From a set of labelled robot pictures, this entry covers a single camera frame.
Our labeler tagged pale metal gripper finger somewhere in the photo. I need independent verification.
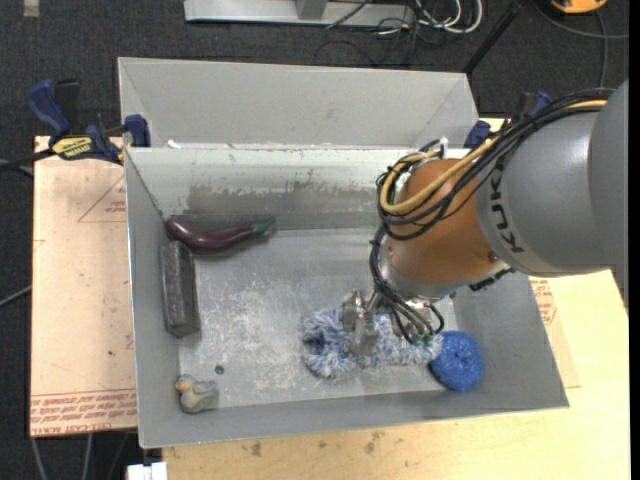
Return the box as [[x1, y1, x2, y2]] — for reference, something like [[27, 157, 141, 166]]
[[341, 290, 365, 332], [354, 314, 380, 357]]

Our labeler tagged blue and white fluffy cloth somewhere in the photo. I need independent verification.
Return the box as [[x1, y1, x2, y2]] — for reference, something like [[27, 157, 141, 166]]
[[301, 306, 445, 382]]

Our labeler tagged blue scrub sponge ball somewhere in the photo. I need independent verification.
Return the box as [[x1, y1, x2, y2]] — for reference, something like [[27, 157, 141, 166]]
[[428, 330, 485, 393]]

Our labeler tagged grey metal bin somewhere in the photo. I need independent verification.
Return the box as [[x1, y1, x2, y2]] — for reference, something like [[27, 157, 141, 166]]
[[117, 56, 571, 450]]

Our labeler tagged purple toy eggplant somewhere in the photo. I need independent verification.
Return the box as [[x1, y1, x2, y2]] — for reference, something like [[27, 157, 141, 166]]
[[164, 216, 277, 257]]

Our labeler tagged dark green flat block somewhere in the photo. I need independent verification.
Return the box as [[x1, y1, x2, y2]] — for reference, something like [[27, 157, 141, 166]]
[[158, 241, 203, 339]]

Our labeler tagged grey toy duck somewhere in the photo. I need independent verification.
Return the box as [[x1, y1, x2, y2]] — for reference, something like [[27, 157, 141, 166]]
[[173, 373, 220, 414]]

